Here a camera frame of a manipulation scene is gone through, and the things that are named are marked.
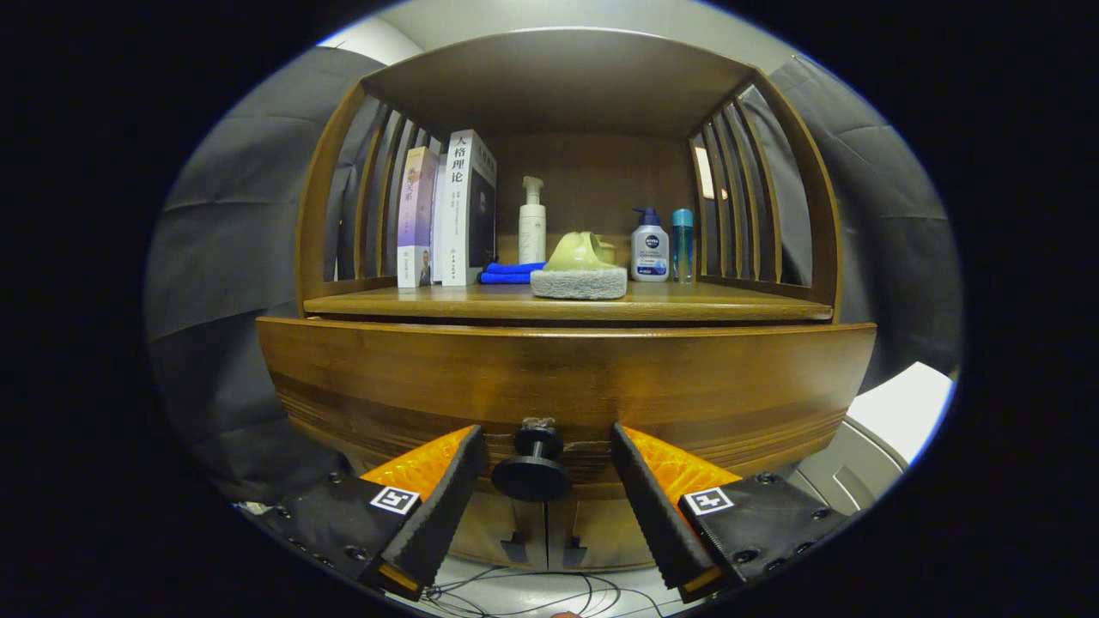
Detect wooden cabinet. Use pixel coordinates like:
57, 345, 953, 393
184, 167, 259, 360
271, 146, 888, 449
255, 27, 878, 574

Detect black floor cables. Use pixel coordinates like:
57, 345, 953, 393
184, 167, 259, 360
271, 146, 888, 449
421, 565, 666, 618

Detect purple book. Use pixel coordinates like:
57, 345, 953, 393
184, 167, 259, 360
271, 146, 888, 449
397, 146, 440, 288

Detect blue folded cloth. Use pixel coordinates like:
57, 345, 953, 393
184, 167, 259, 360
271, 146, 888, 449
477, 261, 548, 285

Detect black drawer knob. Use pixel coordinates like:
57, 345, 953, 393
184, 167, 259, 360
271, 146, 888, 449
491, 418, 574, 503

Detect white furniture unit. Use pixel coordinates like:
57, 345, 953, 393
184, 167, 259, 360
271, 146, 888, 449
786, 360, 956, 516

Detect wooden cabinet door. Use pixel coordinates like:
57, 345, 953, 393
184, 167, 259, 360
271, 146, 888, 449
547, 494, 658, 572
448, 489, 548, 569

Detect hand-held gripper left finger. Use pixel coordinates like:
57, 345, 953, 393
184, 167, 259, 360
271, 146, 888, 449
249, 425, 489, 602

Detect teal glass bottle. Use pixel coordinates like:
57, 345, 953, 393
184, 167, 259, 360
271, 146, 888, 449
671, 208, 695, 282

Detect wooden countertop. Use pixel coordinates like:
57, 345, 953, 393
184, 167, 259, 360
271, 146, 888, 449
302, 279, 834, 324

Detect wooden drawer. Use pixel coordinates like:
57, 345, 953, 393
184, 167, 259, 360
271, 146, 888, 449
255, 316, 878, 516

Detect white and dark book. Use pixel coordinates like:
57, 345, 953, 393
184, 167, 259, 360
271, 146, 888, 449
434, 129, 498, 288

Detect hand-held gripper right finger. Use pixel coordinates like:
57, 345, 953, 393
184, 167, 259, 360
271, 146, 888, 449
610, 422, 870, 603

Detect green-handled scrub sponge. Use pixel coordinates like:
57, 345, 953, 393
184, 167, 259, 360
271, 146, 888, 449
530, 230, 628, 300

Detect black backdrop cloth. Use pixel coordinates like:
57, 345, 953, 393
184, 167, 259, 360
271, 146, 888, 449
142, 47, 962, 507

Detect white pump bottle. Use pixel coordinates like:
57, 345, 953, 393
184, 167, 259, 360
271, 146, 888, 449
518, 176, 548, 265

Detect white bottle with blue cap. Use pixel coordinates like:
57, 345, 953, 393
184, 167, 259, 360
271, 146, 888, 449
630, 207, 671, 282

